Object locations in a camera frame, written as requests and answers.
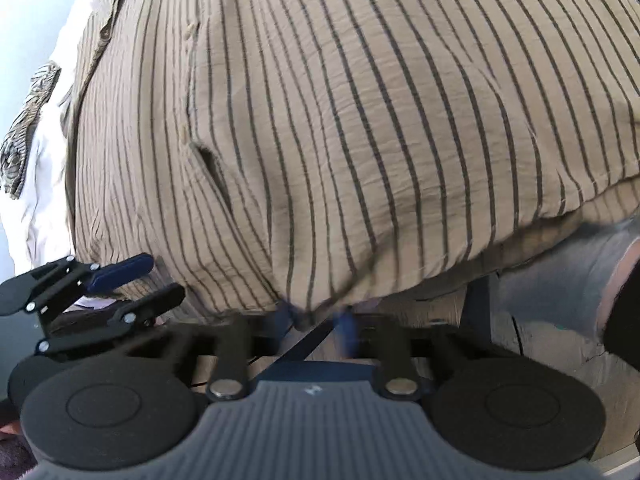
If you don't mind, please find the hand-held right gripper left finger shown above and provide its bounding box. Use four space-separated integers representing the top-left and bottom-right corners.
127 305 301 401

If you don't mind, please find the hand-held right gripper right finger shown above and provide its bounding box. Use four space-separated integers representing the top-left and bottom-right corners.
335 310 506 396

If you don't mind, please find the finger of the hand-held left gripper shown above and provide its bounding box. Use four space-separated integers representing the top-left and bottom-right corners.
0 254 155 314
37 282 187 357

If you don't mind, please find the tan striped button shirt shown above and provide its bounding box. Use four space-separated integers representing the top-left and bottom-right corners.
60 0 640 333

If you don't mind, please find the brown zebra-striped garment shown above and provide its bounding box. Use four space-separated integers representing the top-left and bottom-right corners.
0 60 62 200

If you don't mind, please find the cream satin garment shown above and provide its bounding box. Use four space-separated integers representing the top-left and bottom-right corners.
0 35 101 268

